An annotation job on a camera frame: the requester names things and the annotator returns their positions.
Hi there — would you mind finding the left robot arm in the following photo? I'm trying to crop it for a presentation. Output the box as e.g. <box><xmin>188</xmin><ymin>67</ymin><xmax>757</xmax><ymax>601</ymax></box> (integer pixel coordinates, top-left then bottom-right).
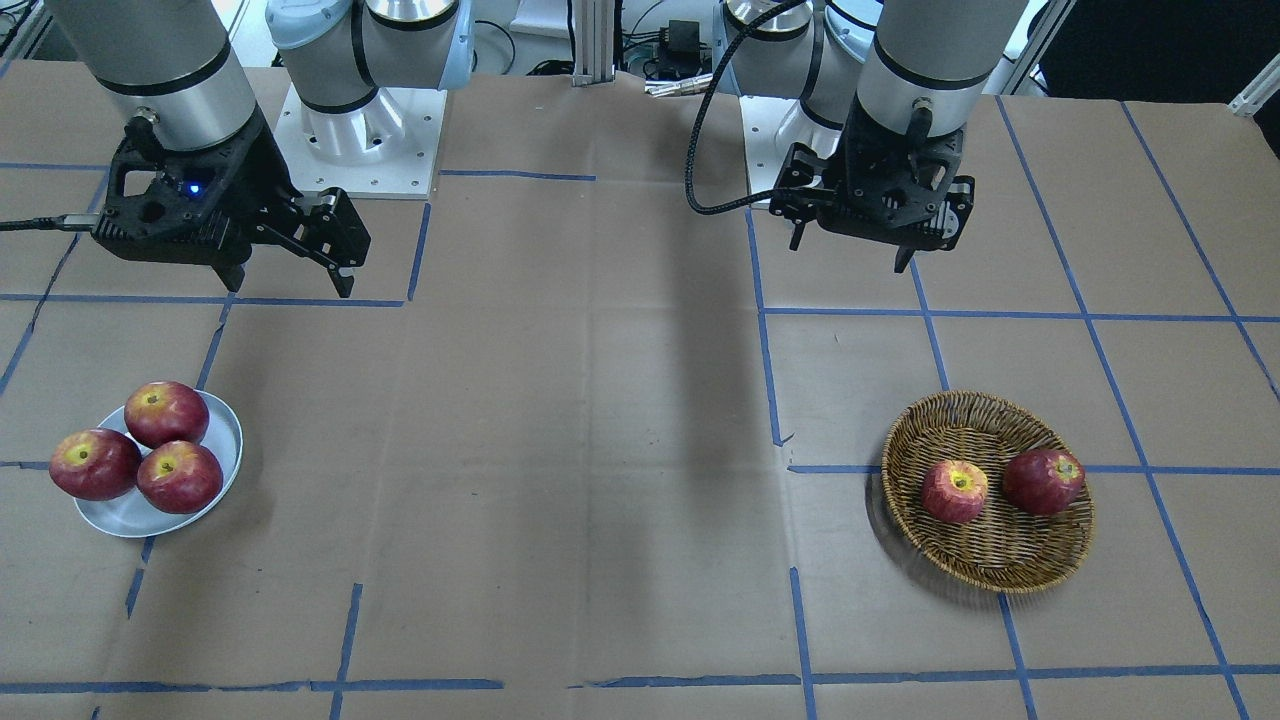
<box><xmin>684</xmin><ymin>1</ymin><xmax>1025</xmax><ymax>272</ymax></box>

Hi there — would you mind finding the red apple on plate back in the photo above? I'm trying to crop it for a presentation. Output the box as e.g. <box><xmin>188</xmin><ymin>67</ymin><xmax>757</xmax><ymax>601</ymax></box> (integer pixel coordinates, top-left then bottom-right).
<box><xmin>124</xmin><ymin>380</ymin><xmax>210</xmax><ymax>448</ymax></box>

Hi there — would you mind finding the red apple on plate front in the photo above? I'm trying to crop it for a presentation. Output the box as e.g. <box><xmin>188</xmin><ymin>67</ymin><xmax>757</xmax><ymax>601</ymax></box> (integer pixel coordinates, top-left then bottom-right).
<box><xmin>134</xmin><ymin>441</ymin><xmax>225</xmax><ymax>514</ymax></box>

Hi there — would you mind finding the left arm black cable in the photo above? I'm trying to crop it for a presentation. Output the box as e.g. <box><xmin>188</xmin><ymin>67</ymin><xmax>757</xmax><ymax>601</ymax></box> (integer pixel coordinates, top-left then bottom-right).
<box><xmin>684</xmin><ymin>0</ymin><xmax>812</xmax><ymax>217</ymax></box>

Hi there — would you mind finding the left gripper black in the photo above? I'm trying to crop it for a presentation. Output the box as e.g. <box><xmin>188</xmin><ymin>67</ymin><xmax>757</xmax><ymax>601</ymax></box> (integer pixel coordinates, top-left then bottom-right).
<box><xmin>771</xmin><ymin>101</ymin><xmax>977</xmax><ymax>274</ymax></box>

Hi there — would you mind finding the red apple on plate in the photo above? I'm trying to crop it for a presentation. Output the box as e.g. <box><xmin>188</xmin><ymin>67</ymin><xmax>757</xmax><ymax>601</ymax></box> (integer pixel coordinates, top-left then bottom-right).
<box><xmin>124</xmin><ymin>380</ymin><xmax>210</xmax><ymax>448</ymax></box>
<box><xmin>134</xmin><ymin>441</ymin><xmax>225</xmax><ymax>514</ymax></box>
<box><xmin>47</xmin><ymin>428</ymin><xmax>142</xmax><ymax>501</ymax></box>

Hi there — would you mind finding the dark red apple in basket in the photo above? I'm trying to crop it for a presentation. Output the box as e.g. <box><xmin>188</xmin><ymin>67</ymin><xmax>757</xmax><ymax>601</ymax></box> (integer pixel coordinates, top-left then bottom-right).
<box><xmin>1001</xmin><ymin>448</ymin><xmax>1085</xmax><ymax>516</ymax></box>

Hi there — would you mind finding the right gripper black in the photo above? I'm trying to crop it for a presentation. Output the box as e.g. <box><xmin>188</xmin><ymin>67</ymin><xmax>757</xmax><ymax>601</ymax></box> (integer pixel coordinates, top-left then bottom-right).
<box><xmin>90</xmin><ymin>108</ymin><xmax>371</xmax><ymax>299</ymax></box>

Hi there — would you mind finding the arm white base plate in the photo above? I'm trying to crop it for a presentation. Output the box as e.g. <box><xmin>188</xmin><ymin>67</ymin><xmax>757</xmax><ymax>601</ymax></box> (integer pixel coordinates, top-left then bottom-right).
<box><xmin>274</xmin><ymin>87</ymin><xmax>449</xmax><ymax>201</ymax></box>
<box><xmin>739</xmin><ymin>96</ymin><xmax>845</xmax><ymax>195</ymax></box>

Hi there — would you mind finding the light blue plate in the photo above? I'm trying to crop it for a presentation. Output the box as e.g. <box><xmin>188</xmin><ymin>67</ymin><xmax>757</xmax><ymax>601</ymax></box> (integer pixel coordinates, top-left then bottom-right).
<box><xmin>73</xmin><ymin>389</ymin><xmax>244</xmax><ymax>539</ymax></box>

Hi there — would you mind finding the aluminium frame post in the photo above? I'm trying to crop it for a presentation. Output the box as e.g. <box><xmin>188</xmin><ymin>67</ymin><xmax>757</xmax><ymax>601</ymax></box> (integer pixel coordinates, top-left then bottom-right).
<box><xmin>567</xmin><ymin>0</ymin><xmax>620</xmax><ymax>88</ymax></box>

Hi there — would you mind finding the red yellow apple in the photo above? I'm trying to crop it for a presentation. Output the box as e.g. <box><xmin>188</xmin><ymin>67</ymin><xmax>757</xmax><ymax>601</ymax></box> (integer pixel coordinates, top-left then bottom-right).
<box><xmin>920</xmin><ymin>460</ymin><xmax>989</xmax><ymax>524</ymax></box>

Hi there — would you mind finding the black power adapter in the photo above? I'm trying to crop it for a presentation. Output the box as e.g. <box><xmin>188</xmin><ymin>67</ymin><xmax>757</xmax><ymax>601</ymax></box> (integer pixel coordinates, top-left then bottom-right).
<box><xmin>657</xmin><ymin>19</ymin><xmax>701</xmax><ymax>79</ymax></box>

